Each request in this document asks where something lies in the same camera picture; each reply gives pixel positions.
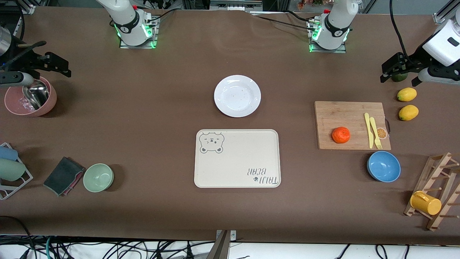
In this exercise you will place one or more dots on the pale green bowl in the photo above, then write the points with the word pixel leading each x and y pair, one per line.
pixel 98 177

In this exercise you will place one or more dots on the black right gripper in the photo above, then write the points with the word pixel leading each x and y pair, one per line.
pixel 22 59

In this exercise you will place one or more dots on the light blue cup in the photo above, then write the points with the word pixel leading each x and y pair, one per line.
pixel 7 153

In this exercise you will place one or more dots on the dark grey folded cloth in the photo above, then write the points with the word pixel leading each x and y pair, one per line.
pixel 63 174

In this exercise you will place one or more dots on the dark green avocado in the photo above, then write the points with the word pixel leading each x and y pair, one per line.
pixel 400 78

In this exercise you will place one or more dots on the metal scoop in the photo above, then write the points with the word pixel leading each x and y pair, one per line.
pixel 36 95

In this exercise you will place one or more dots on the grey metal frame block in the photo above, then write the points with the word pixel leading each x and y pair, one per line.
pixel 233 4

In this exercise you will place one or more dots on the yellow plastic fork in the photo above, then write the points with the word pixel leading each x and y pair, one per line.
pixel 375 133

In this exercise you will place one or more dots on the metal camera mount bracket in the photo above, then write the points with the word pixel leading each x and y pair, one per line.
pixel 222 246

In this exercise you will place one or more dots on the white round plate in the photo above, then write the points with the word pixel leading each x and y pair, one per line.
pixel 237 96

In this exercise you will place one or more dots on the yellow lemon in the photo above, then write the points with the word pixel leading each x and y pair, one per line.
pixel 406 94
pixel 408 112

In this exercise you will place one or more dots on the wooden mug rack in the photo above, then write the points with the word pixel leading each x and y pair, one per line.
pixel 444 169

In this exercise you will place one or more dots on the yellow mug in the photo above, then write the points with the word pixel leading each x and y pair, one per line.
pixel 427 204

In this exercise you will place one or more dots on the cream bear print tray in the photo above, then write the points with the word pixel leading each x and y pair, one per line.
pixel 237 158

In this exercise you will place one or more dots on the orange fruit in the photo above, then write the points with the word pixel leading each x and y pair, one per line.
pixel 341 135

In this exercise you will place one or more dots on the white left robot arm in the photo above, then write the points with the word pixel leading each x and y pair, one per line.
pixel 336 25

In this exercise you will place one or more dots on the blue bowl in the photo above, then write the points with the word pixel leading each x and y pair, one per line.
pixel 383 166

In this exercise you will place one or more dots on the pale green cup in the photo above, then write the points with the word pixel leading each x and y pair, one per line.
pixel 10 169

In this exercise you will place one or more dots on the yellow plastic knife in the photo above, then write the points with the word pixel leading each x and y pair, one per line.
pixel 369 131

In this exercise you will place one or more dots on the aluminium frame rail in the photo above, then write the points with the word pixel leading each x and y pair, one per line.
pixel 444 18
pixel 28 9

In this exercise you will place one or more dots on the wooden cutting board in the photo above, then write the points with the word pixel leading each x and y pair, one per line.
pixel 345 115

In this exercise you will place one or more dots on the clear crumpled plastic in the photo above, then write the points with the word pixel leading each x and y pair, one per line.
pixel 24 105

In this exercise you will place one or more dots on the pink bowl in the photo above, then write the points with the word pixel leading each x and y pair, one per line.
pixel 50 99

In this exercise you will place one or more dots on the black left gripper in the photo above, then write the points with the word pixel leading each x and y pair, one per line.
pixel 415 58

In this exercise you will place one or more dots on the pink folded cloth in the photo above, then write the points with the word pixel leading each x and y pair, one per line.
pixel 76 181

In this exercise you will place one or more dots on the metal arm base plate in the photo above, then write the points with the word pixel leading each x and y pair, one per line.
pixel 152 39
pixel 341 49

